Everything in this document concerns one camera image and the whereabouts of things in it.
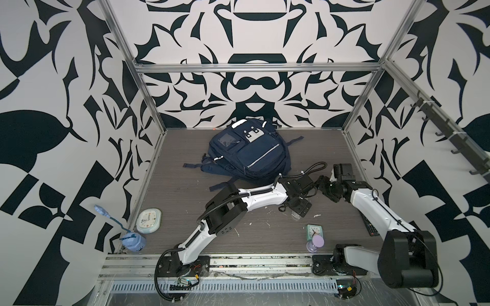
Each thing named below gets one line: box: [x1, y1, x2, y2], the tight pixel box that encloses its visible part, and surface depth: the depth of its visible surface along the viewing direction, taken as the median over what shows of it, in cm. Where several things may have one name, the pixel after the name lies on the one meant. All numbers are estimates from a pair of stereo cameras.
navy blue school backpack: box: [182, 117, 305, 192], surface depth 103 cm
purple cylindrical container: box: [305, 234, 325, 254], surface depth 74 cm
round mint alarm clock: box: [135, 207, 163, 234], surface depth 85 cm
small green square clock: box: [306, 223, 324, 241], surface depth 83 cm
